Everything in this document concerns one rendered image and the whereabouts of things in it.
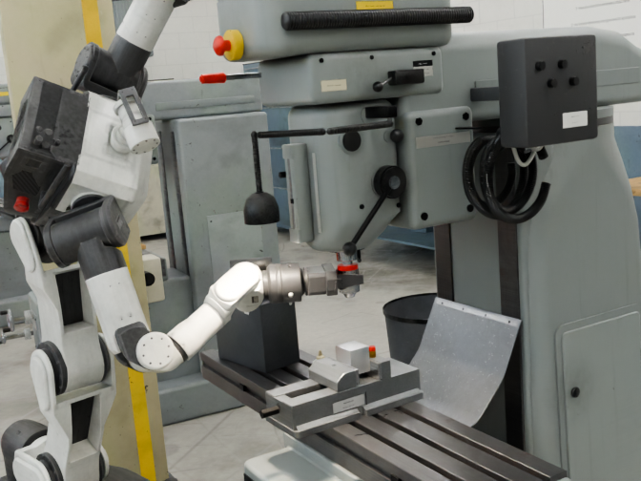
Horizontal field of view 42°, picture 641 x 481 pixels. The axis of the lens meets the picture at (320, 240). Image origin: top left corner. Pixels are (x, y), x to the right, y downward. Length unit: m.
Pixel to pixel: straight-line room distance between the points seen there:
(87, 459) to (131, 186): 0.86
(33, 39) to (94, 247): 1.71
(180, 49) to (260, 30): 9.76
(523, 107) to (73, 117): 0.94
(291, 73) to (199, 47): 9.78
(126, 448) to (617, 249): 2.26
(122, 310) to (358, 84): 0.66
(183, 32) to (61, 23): 8.08
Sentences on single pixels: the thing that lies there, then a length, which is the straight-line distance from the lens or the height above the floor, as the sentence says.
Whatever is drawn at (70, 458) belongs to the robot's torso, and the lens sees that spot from 2.38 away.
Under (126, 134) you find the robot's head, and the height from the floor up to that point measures 1.60.
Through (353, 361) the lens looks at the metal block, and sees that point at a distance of 1.92.
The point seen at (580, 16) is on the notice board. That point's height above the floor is 2.04.
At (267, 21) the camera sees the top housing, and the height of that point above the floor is 1.79.
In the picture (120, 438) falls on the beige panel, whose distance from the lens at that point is 3.67.
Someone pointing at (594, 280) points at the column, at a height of 1.15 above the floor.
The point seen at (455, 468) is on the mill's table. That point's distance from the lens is 1.68.
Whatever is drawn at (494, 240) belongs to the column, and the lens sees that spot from 2.05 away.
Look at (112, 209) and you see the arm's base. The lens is 1.80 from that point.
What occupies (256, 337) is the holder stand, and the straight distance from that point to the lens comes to 2.25.
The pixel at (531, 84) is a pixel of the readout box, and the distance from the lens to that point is 1.69.
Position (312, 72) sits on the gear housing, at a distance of 1.69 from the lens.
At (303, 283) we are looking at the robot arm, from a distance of 1.86.
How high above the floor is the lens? 1.66
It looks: 10 degrees down
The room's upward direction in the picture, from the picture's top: 5 degrees counter-clockwise
